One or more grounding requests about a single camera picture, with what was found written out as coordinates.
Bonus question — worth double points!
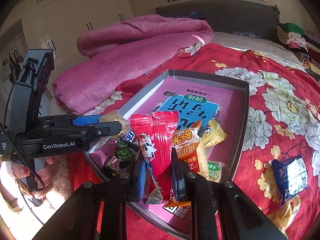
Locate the red floral bedspread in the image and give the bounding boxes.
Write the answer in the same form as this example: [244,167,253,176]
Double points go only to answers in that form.
[67,42,320,240]

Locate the grey tray with pink book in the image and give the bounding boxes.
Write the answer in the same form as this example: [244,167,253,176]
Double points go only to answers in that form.
[85,70,249,239]

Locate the round green label cake packet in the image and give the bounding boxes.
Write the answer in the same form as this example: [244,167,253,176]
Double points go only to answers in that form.
[208,161,226,183]

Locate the dark grey headboard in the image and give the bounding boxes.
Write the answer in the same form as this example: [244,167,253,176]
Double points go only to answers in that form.
[156,0,280,43]

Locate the pile of folded clothes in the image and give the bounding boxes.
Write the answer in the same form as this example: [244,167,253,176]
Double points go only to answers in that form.
[277,23,319,82]

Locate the clear bag nut cookie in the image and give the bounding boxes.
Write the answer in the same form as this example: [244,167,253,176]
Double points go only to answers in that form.
[98,110,130,147]

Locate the blue snack packet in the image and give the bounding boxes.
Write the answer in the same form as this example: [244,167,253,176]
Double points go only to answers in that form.
[271,155,308,204]

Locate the pink quilt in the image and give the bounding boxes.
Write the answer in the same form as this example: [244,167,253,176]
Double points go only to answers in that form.
[53,14,214,115]

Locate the green label pastry packet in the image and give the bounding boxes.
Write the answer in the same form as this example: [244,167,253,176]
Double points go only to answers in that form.
[267,195,301,238]

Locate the yellow rice cracker packet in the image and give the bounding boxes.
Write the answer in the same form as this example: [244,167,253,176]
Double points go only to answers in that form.
[171,118,229,181]

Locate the green pea snack packet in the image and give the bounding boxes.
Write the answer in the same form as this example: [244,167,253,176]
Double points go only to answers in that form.
[103,138,139,178]

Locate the left hand red nails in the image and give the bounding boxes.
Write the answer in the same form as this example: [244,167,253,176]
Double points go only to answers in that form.
[1,157,55,198]

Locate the red candy packet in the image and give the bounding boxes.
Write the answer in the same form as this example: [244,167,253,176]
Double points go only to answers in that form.
[130,111,178,204]

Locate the Snickers bar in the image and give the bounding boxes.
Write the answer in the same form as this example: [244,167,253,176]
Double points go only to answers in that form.
[124,129,137,144]

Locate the white wardrobe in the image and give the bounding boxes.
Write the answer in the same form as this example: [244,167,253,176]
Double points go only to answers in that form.
[1,0,133,92]

